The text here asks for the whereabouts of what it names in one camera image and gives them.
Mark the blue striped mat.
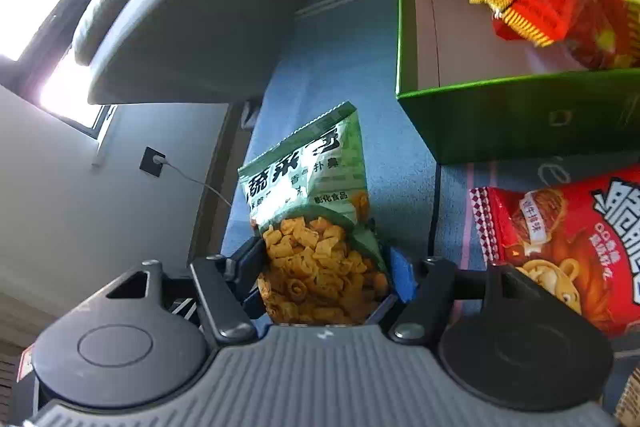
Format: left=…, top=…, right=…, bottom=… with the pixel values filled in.
left=220, top=0, right=640, bottom=348

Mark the white power cable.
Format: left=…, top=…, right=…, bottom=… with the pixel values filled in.
left=156, top=156, right=236, bottom=209

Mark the green chip snack bag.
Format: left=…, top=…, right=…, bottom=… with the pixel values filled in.
left=237, top=102, right=394, bottom=326

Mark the red black-lettered snack bag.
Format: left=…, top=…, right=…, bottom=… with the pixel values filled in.
left=470, top=167, right=640, bottom=341

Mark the window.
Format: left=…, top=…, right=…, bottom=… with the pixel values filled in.
left=0, top=0, right=168, bottom=140

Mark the green cardboard box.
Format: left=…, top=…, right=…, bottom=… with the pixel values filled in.
left=396, top=0, right=640, bottom=166

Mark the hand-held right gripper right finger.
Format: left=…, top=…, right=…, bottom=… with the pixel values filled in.
left=386, top=246, right=532, bottom=344

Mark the grey sofa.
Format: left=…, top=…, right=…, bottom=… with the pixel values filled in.
left=72, top=0, right=401, bottom=106

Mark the dark wall socket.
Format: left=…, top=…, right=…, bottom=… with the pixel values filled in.
left=139, top=146, right=167, bottom=178

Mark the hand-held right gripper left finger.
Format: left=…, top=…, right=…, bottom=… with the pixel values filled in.
left=102, top=237, right=268, bottom=344

